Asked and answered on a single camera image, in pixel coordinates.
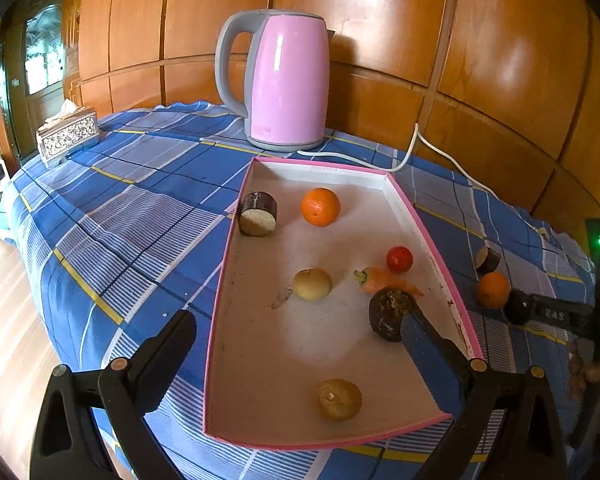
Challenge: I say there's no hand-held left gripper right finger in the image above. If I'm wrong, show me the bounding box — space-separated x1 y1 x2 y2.
399 307 568 480

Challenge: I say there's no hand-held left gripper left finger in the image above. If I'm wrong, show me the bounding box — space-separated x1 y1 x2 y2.
29 309 198 480

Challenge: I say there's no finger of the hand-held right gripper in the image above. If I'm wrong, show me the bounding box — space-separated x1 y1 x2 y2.
526 294 598 335

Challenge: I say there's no dark round eggplant chunk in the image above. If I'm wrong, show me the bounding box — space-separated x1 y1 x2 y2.
368 287 417 343

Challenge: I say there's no small carrot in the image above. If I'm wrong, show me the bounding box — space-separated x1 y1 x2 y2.
353 266 425 297

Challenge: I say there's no yellowish round fruit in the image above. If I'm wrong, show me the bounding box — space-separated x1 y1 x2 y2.
293 267 333 302
318 378 363 422

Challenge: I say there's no pink-rimmed cardboard box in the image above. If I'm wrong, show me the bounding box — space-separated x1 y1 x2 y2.
202 156 485 450

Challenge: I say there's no dark eggplant slice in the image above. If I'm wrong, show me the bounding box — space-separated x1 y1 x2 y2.
238 191 278 237

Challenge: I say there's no person's right hand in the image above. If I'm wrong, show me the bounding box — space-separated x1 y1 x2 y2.
569 340 600 397

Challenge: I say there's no orange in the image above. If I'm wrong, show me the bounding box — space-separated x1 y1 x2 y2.
475 271 512 309
301 187 342 227

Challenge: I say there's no red tomato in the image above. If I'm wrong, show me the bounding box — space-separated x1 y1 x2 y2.
385 245 414 274

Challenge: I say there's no blue checkered tablecloth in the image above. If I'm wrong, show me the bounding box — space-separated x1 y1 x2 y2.
2 101 600 480

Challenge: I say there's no patterned tissue box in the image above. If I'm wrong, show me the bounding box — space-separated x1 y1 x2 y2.
35 99 101 170

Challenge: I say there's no pink electric kettle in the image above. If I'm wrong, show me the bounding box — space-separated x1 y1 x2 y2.
215 9 337 152

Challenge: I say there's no wooden glass door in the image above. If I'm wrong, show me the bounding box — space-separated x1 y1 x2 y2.
0 0 83 171

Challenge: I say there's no white power cable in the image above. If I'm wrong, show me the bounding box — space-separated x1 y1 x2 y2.
296 123 553 241

